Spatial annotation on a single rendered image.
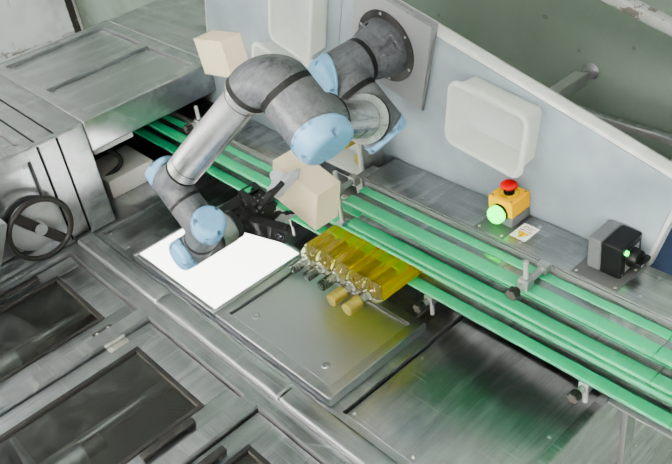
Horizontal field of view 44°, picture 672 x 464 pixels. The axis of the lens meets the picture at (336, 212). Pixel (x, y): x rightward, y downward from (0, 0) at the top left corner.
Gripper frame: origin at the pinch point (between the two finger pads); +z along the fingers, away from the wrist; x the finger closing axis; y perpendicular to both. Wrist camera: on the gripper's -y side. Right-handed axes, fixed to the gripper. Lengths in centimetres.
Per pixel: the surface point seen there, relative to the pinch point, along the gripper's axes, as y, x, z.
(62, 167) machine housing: 81, 36, -25
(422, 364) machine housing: -43, 30, 4
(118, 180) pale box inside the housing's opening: 88, 59, -5
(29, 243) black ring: 76, 54, -43
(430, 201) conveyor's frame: -20.7, 3.5, 25.0
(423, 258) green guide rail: -28.8, 10.8, 15.2
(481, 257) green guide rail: -42.8, -0.4, 17.5
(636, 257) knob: -71, -16, 30
